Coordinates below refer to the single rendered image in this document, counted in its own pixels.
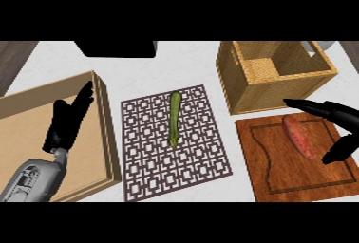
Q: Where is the tall wicker basket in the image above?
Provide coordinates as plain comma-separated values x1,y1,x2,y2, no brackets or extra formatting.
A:
214,41,339,116

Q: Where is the patterned brown placemat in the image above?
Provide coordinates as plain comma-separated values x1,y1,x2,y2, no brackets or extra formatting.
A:
119,84,234,202

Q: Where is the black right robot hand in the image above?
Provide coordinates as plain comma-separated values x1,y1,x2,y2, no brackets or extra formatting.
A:
282,98,359,165

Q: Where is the red sweet potato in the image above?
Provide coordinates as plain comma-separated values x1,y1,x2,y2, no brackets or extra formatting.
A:
280,114,319,161

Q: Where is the pale wooden drawer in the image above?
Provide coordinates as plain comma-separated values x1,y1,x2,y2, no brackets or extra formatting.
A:
0,69,124,203

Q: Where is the green cucumber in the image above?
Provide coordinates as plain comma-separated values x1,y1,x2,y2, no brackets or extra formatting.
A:
166,90,183,149

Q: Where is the brown wooden cutting board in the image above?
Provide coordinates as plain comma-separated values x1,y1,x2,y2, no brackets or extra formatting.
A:
233,111,359,203

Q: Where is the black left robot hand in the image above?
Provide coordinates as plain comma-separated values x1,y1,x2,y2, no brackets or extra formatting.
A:
41,80,96,154

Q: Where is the black appliance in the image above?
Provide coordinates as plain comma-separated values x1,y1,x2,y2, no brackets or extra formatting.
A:
72,41,158,59

